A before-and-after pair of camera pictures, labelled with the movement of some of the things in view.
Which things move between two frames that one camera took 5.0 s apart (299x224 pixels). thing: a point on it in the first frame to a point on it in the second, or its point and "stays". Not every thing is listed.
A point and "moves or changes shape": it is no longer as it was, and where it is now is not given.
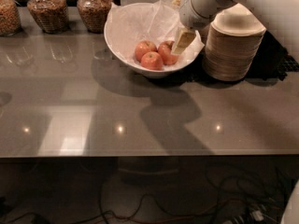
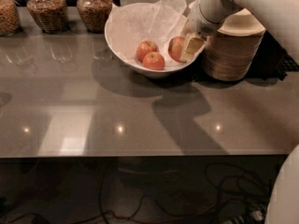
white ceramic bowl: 141,35 stays
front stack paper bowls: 233,44 stays
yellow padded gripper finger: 184,39 to 193,45
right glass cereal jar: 93,7 stays
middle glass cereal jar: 49,8 stays
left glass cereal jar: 10,15 stays
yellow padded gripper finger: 177,2 to 187,28
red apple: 152,61 stays
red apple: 165,50 moves or changes shape
